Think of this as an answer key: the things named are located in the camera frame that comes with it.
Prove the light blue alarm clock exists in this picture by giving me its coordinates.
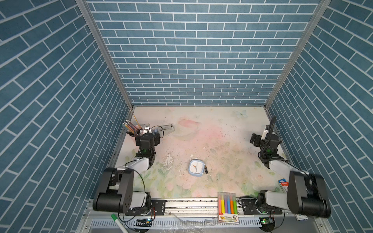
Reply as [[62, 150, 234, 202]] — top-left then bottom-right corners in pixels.
[[188, 159, 205, 177]]

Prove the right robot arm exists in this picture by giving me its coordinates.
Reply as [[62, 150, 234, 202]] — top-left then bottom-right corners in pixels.
[[250, 116, 331, 218]]

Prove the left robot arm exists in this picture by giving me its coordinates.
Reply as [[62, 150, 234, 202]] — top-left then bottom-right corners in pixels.
[[92, 133, 161, 215]]

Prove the pink pencil cup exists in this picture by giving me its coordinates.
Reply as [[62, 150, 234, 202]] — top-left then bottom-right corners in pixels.
[[122, 115, 143, 137]]

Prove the highlighter marker pack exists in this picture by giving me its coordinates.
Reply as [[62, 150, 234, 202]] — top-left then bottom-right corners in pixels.
[[217, 192, 239, 224]]

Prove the green capped marker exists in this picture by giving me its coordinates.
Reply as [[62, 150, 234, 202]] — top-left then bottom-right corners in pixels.
[[111, 214, 128, 233]]

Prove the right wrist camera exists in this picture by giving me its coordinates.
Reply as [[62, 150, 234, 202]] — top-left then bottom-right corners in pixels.
[[261, 125, 270, 140]]

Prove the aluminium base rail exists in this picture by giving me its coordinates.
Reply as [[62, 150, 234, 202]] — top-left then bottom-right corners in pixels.
[[84, 197, 324, 233]]

